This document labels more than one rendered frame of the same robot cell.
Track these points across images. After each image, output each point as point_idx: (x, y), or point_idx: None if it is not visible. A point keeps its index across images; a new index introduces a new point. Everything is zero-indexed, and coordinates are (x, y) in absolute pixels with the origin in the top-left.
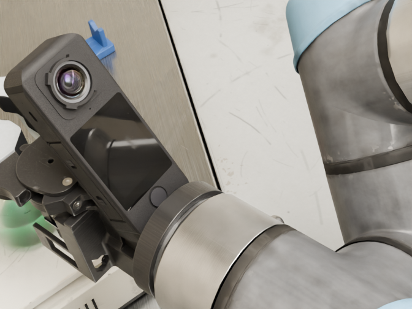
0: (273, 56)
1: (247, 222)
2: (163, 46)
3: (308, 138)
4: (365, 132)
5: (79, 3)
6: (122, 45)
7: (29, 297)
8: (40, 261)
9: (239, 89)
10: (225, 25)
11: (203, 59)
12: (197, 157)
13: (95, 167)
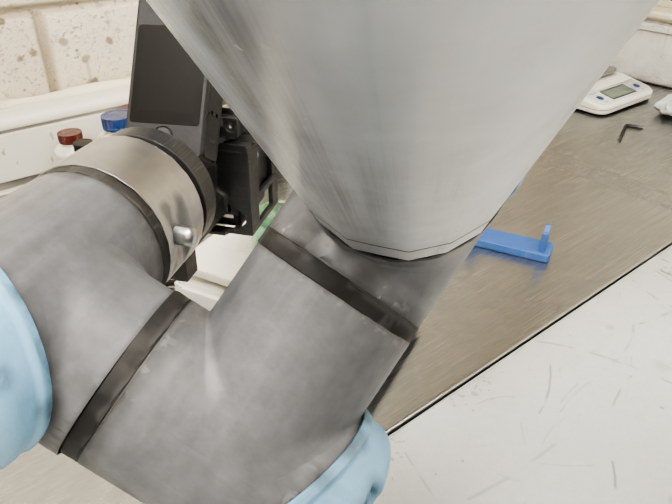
0: (661, 373)
1: (121, 165)
2: (583, 289)
3: (577, 445)
4: (290, 199)
5: (575, 224)
6: (557, 265)
7: (211, 270)
8: None
9: (587, 362)
10: (658, 321)
11: (597, 321)
12: (473, 361)
13: (138, 63)
